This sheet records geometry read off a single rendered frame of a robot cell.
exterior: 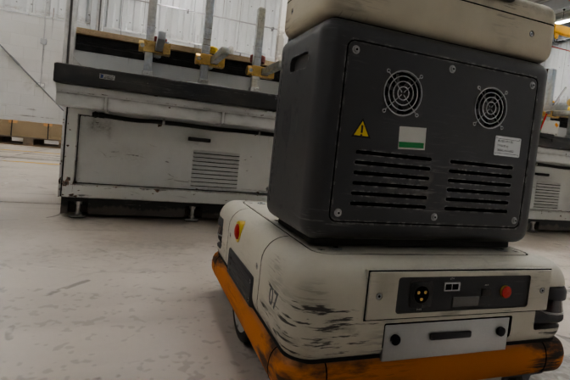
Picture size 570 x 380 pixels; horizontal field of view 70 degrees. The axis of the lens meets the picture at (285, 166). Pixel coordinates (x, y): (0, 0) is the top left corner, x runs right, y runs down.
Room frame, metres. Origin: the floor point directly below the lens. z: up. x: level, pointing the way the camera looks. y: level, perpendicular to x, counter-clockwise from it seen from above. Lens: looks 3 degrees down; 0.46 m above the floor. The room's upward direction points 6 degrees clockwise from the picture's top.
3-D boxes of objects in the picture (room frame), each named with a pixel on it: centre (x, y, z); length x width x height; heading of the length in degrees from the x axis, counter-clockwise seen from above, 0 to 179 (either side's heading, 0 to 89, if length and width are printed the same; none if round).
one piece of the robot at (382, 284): (0.72, -0.35, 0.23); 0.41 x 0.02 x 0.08; 110
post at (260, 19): (2.02, 0.19, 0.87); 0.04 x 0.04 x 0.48; 20
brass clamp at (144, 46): (1.85, 0.64, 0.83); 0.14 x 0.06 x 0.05; 110
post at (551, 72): (2.71, -1.69, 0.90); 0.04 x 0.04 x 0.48; 20
